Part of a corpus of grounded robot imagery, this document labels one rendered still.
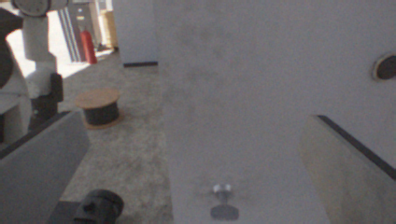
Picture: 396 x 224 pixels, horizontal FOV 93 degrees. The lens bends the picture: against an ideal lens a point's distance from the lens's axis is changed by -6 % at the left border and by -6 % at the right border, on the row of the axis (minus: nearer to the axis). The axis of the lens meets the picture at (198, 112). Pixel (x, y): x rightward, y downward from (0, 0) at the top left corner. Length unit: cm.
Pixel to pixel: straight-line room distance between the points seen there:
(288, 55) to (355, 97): 9
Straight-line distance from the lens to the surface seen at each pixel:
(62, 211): 118
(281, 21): 19
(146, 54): 343
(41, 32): 71
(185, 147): 23
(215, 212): 26
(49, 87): 79
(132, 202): 130
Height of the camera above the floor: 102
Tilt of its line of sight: 30 degrees down
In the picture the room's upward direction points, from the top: straight up
